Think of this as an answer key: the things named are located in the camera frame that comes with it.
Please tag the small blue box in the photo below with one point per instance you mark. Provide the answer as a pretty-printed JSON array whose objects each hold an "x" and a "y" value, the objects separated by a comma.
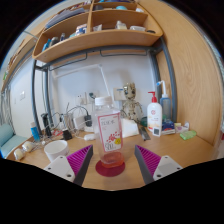
[{"x": 168, "y": 126}]

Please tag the black upright cylinder device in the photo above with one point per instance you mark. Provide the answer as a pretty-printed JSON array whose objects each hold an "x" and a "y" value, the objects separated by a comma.
[{"x": 46, "y": 125}]

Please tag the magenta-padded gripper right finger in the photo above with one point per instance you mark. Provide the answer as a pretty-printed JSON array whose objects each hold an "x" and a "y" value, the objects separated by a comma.
[{"x": 160, "y": 166}]

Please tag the grey metal shelf frame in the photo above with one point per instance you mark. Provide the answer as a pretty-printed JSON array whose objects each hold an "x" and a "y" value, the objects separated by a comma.
[{"x": 171, "y": 83}]

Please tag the wooden tree-man figurine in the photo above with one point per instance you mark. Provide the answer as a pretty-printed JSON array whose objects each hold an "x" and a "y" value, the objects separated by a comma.
[{"x": 131, "y": 105}]

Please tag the small white pink box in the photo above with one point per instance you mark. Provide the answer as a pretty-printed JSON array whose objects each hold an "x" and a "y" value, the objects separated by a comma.
[{"x": 181, "y": 127}]

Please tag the white tape roll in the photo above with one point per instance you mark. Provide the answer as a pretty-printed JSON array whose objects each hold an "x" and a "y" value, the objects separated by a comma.
[
  {"x": 19, "y": 154},
  {"x": 28, "y": 146}
]

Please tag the white tissue pack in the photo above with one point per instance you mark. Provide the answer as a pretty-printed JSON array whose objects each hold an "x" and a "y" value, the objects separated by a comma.
[{"x": 130, "y": 128}]

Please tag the teal cushioned seat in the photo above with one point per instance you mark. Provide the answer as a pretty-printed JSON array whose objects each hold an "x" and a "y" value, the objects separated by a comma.
[{"x": 10, "y": 141}]

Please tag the small black block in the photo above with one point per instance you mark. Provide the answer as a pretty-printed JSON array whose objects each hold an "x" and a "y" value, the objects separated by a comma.
[{"x": 67, "y": 135}]

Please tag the small blue bottle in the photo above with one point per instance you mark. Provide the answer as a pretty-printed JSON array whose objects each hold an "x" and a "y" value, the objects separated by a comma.
[{"x": 35, "y": 133}]

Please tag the white power strip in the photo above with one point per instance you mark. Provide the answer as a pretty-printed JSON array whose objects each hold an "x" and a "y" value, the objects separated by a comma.
[{"x": 89, "y": 129}]

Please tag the white pump bottle, red pump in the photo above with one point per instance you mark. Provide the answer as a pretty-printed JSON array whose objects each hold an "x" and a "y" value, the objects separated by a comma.
[{"x": 154, "y": 116}]

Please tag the black charger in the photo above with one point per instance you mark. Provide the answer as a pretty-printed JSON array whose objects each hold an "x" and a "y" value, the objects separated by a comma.
[{"x": 88, "y": 120}]

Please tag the clear drink bottle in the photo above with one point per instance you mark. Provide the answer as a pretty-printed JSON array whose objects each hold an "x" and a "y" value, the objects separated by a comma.
[{"x": 110, "y": 133}]

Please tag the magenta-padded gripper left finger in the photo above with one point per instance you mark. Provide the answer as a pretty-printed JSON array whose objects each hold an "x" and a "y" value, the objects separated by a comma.
[{"x": 63, "y": 167}]

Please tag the white cup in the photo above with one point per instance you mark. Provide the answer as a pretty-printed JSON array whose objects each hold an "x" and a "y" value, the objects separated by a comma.
[{"x": 56, "y": 150}]

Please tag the wooden shelf unit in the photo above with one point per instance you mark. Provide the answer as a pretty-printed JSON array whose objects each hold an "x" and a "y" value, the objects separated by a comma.
[{"x": 100, "y": 38}]

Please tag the white computer mouse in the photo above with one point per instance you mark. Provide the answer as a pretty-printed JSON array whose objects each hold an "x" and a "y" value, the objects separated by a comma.
[{"x": 89, "y": 136}]

